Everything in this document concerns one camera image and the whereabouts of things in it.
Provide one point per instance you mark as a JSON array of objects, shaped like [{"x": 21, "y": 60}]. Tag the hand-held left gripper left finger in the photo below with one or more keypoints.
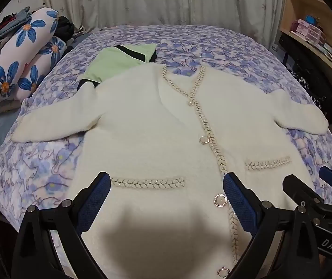
[{"x": 94, "y": 200}]

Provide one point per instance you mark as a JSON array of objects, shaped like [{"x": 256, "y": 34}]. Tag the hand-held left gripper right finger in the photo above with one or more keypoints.
[{"x": 238, "y": 200}]

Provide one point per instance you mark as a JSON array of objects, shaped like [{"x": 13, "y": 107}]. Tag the white fuzzy braided-trim cardigan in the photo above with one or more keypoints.
[{"x": 154, "y": 122}]

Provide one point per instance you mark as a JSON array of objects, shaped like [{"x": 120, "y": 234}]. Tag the dark clothes heap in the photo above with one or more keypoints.
[{"x": 65, "y": 32}]

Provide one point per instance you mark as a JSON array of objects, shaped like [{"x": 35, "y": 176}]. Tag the grey-blue clothes pile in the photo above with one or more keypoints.
[{"x": 14, "y": 24}]

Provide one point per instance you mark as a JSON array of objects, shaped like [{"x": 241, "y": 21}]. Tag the white storage box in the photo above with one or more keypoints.
[{"x": 278, "y": 51}]

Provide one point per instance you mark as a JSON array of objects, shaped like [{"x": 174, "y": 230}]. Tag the light green garment black trim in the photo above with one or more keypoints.
[{"x": 110, "y": 64}]

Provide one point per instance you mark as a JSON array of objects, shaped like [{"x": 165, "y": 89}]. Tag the stack of pink boxes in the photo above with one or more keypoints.
[{"x": 311, "y": 32}]

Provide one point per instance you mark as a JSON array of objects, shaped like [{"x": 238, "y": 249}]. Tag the folded blue-flower quilt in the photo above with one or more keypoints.
[{"x": 23, "y": 64}]

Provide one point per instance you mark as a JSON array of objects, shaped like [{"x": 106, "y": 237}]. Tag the small blue box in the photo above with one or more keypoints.
[{"x": 312, "y": 19}]

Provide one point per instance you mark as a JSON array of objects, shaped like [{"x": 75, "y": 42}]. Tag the blue cat-print fleece blanket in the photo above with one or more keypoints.
[{"x": 212, "y": 43}]

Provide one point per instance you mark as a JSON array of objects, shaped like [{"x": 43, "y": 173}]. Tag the wooden shelf desk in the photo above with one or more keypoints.
[{"x": 302, "y": 8}]

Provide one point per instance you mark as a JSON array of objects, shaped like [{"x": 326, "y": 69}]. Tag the white floral curtain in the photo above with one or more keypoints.
[{"x": 154, "y": 0}]

